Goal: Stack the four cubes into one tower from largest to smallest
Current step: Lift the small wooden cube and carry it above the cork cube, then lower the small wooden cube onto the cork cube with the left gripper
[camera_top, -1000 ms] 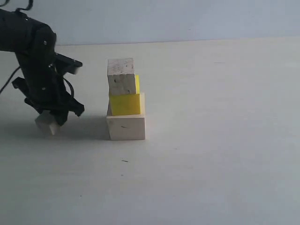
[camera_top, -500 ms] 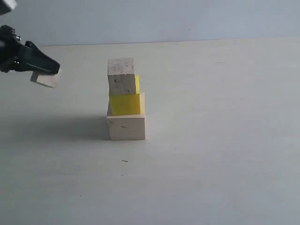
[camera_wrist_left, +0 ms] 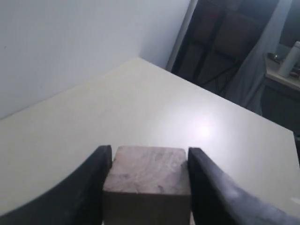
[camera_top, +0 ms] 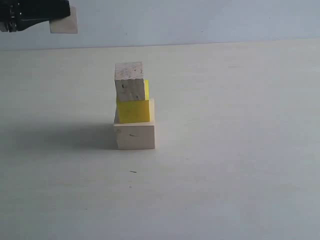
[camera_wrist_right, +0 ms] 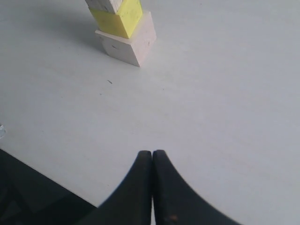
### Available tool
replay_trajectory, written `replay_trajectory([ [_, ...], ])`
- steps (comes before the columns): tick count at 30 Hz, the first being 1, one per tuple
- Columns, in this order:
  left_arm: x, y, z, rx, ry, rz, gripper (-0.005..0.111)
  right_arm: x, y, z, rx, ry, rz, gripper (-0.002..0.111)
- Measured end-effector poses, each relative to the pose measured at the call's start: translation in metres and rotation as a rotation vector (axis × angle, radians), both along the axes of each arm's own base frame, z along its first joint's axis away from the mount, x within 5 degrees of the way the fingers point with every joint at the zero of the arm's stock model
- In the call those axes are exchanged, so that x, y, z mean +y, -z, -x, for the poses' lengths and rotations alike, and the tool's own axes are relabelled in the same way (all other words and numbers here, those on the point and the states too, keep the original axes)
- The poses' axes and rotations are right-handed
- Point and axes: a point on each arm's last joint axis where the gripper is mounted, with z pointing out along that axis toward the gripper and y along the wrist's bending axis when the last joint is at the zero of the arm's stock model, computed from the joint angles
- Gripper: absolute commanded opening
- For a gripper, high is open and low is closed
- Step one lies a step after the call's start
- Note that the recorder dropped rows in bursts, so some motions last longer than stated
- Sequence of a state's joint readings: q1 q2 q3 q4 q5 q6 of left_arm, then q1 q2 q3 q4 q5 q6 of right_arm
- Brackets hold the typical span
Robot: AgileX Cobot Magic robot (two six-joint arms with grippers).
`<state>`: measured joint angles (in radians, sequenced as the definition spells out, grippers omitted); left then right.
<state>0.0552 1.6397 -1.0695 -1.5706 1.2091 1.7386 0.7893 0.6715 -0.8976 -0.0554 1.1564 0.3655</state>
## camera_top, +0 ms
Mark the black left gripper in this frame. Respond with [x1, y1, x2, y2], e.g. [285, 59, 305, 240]
[0, 0, 71, 33]

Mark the small pale wooden cube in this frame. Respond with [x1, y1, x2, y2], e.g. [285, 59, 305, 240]
[49, 6, 78, 34]

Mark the medium knotty wooden cube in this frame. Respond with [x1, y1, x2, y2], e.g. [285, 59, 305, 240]
[114, 61, 147, 102]

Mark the yellow cube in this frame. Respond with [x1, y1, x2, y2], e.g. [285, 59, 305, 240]
[116, 80, 151, 124]

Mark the large pale wooden cube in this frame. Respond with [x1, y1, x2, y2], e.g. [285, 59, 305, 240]
[113, 97, 156, 151]

